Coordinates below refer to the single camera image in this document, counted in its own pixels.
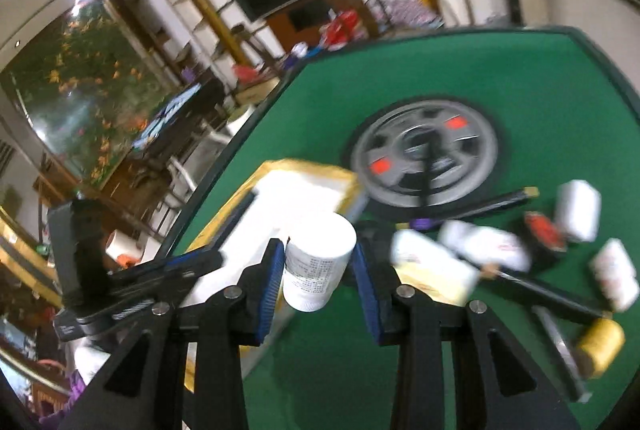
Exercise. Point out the yellow cardboard tray box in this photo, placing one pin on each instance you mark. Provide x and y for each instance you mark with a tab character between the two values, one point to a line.
280	193

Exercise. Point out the grey round table centre panel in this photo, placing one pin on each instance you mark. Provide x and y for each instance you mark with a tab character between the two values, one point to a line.
425	155

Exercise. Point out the long black textured stick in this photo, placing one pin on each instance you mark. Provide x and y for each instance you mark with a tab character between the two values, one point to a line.
576	386

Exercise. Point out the white power adapter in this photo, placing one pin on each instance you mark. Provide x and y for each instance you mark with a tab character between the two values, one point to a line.
577	211

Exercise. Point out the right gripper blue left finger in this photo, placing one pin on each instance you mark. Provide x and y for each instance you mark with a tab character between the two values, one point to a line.
261	287

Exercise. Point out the white bottle green label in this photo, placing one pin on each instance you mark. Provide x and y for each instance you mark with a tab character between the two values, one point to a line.
422	263

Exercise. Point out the red plastic bag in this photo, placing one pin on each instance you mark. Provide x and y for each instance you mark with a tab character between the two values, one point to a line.
346	27

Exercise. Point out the white bottle printed label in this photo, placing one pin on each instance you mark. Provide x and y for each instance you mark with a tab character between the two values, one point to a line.
316	256

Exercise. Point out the white bottle red label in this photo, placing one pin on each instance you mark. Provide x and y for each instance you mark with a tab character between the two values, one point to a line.
485	245

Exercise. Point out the black tape red core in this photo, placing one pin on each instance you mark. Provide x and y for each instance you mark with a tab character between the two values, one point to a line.
544	233

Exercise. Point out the black marker yellow cap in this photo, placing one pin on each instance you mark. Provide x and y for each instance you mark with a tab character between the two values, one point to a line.
477	209

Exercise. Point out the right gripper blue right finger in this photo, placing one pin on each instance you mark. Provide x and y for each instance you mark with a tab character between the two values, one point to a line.
377	282

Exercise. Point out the black side table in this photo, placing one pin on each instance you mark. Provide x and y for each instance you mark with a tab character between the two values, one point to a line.
173	125

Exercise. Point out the yellow tape roll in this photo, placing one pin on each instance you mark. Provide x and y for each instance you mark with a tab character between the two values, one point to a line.
598	347

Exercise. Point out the black pen gold tips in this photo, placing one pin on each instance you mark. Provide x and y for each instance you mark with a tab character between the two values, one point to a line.
529	291

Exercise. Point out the small white red-label bottle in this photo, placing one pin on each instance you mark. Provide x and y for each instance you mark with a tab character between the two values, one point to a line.
616	275

